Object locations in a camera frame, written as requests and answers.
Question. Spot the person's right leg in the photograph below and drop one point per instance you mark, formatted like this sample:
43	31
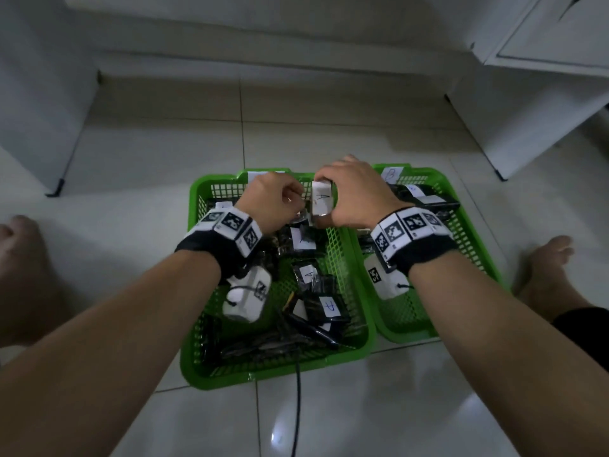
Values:
556	299

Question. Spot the person's right foot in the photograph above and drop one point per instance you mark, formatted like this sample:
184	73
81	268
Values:
547	266

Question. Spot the black packet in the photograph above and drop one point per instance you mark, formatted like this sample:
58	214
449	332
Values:
322	197

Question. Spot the person's right hand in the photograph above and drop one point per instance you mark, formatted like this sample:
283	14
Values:
366	195

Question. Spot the white desk cabinet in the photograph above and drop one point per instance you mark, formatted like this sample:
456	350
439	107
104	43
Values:
523	114

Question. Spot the person's right forearm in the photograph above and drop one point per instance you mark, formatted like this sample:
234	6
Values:
499	347

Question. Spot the person's left hand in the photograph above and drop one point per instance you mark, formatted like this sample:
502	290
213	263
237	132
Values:
271	199

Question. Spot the green plastic basket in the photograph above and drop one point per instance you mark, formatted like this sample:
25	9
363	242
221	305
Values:
409	323
266	373

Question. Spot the person's left forearm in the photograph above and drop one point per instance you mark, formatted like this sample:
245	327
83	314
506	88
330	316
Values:
104	356

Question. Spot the white desk side panel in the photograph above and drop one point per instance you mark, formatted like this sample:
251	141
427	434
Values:
43	99

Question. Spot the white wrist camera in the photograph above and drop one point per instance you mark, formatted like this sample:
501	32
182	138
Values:
242	304
387	287

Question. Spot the black wristband with marker tags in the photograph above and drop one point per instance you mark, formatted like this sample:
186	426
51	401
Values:
209	252
423	252

